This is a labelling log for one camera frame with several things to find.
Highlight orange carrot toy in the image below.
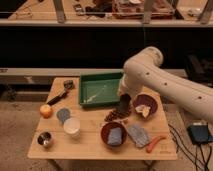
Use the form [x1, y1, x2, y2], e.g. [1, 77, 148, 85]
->
[146, 135, 166, 153]

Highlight black foot pedal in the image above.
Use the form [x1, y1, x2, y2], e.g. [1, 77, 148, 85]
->
[187, 124, 213, 145]

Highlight orange fruit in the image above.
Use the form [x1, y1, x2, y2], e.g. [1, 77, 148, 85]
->
[39, 104, 53, 119]

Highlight black floor cables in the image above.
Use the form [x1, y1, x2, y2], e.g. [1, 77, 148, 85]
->
[168, 123, 213, 171]

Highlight wooden folding table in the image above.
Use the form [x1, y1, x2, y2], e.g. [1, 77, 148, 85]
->
[28, 77, 177, 160]

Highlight small metal cup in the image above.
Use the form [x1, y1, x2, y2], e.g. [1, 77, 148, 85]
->
[37, 132, 53, 148]

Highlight blue sponge in bowl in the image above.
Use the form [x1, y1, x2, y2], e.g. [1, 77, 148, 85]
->
[107, 127, 122, 146]

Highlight dark red bowl front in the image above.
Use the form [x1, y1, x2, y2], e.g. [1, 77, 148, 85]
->
[101, 122, 127, 147]

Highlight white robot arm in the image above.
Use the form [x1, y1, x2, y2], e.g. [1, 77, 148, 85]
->
[118, 46, 213, 125]

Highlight grey blue round lid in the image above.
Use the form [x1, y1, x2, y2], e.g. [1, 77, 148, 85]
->
[56, 108, 70, 123]

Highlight green plastic tray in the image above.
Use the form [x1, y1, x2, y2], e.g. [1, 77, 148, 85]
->
[79, 72, 123, 108]

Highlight crumpled white paper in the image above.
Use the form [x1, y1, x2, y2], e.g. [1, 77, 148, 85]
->
[135, 105, 150, 118]

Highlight grey blue cloth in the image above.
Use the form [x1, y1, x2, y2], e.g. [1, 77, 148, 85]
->
[127, 124, 150, 148]

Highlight brown grape cluster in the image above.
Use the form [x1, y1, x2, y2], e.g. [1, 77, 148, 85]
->
[104, 108, 131, 122]

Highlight white plastic cup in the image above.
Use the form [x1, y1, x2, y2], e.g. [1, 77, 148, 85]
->
[63, 117, 80, 137]

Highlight black handled brush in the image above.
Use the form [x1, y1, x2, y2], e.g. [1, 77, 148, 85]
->
[47, 90, 69, 106]

